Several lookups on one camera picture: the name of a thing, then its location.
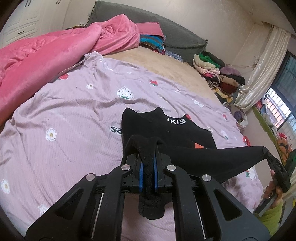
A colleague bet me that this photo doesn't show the black garment with orange cuffs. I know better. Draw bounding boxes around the black garment with orange cuffs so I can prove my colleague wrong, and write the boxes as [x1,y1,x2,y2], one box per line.
[122,108,265,220]

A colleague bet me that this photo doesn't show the green sleeve forearm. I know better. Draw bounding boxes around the green sleeve forearm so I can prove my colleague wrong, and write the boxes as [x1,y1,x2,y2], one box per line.
[256,201,283,237]

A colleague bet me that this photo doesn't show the pile of mixed folded clothes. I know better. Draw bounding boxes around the pile of mixed folded clothes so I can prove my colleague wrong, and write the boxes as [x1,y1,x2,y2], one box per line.
[193,51,245,103]

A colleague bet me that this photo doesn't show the striped folded clothes stack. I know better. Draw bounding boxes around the striped folded clothes stack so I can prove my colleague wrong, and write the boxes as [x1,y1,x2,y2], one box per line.
[136,22,166,55]

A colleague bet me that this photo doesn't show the person's right hand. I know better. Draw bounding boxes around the person's right hand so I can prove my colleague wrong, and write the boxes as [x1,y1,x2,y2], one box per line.
[263,170,283,209]

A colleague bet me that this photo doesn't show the green windowsill ledge cover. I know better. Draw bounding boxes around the green windowsill ledge cover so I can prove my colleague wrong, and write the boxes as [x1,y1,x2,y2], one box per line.
[251,106,295,165]

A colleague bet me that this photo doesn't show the cream satin curtain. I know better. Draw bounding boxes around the cream satin curtain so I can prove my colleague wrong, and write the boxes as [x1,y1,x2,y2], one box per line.
[235,26,292,111]

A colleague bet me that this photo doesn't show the lilac strawberry print bed sheet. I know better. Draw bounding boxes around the lilac strawberry print bed sheet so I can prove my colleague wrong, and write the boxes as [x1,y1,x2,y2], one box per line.
[0,51,265,241]

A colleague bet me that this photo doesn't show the grey headboard cover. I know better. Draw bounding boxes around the grey headboard cover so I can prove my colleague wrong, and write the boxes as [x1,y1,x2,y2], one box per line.
[87,1,208,65]

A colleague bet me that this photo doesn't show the pink plush blanket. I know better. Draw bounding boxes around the pink plush blanket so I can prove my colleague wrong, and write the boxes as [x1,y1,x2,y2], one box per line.
[1,14,140,124]

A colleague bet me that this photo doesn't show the beige mattress pad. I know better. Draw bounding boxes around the beige mattress pad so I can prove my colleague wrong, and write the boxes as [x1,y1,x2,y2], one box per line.
[105,46,221,104]

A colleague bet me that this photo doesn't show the white wardrobe doors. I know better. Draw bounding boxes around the white wardrobe doors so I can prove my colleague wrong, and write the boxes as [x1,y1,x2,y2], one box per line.
[1,0,70,47]

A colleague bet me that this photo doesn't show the window with dark frame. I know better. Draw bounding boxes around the window with dark frame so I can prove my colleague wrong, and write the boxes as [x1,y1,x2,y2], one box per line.
[265,51,295,136]

